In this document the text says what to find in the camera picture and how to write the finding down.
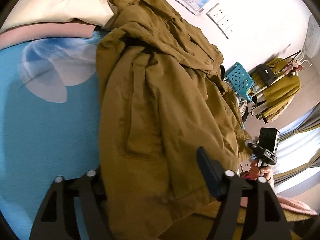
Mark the white wall socket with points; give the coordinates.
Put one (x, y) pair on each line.
(223, 21)
(215, 11)

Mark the hanging yellow garment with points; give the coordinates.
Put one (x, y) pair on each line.
(280, 90)

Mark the white wall switch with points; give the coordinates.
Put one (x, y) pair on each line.
(228, 32)

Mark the person's right hand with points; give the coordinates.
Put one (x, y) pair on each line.
(255, 171)

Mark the olive jacket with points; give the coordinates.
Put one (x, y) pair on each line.
(162, 105)

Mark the cream folded cloth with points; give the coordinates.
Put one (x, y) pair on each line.
(62, 2)

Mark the pink folded cloth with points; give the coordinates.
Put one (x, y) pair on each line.
(50, 31)

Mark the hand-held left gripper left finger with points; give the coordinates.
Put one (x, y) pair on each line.
(87, 192)

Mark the white clothes rack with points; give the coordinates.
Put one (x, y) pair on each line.
(257, 108)

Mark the black bag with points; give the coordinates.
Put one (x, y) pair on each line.
(266, 73)

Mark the teal plastic storage rack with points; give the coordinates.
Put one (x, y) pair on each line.
(240, 80)

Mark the white air conditioner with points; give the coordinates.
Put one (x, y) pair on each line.
(312, 37)

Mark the person's right forearm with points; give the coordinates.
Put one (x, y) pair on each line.
(295, 205)

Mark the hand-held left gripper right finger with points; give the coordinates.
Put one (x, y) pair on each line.
(207, 170)

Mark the blue floral bed sheet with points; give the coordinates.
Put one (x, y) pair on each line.
(37, 130)

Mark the grey curtain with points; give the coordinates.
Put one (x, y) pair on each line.
(307, 122)

